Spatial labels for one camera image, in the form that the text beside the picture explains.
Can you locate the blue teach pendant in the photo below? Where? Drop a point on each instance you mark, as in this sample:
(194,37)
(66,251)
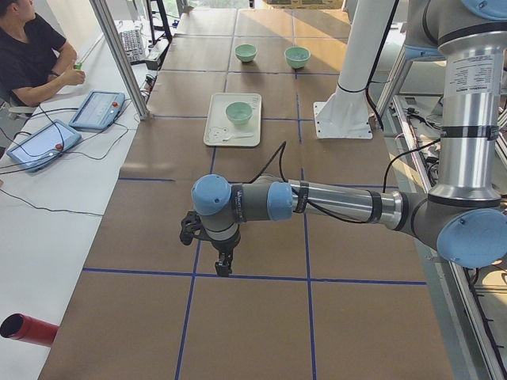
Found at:
(44,146)
(98,110)

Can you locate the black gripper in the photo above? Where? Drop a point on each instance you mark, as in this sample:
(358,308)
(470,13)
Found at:
(225,248)

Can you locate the pale green bear tray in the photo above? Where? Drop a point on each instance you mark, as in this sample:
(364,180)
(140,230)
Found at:
(217,124)

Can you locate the green bowl on right side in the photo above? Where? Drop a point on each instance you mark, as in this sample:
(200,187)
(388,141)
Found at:
(245,53)

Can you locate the black computer keyboard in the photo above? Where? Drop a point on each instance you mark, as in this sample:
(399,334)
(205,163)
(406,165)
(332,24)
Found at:
(132,43)

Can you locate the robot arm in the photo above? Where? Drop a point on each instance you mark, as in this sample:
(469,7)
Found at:
(459,216)

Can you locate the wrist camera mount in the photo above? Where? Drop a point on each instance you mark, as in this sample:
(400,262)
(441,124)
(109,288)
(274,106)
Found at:
(192,228)

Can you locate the near blue teach pendant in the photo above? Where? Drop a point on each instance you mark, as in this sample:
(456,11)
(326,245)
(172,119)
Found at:
(44,146)

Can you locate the green bowl on tray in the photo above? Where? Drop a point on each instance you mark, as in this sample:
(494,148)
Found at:
(239,113)

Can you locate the far blue teach pendant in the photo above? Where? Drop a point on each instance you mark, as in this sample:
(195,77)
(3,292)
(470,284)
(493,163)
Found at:
(98,110)

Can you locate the aluminium frame post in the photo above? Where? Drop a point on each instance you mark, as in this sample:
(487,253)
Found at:
(108,27)

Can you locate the red cylinder tube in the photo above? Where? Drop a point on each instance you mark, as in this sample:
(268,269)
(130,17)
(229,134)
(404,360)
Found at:
(28,329)

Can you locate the green bowl with ice cubes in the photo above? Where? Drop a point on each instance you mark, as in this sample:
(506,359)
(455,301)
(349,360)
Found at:
(297,57)

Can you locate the white plastic spoon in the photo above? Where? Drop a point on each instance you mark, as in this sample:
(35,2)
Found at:
(227,138)

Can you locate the person in black shirt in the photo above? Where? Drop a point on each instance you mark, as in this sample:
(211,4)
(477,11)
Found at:
(36,60)

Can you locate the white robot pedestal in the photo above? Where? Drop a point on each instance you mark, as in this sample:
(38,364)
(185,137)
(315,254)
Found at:
(345,114)

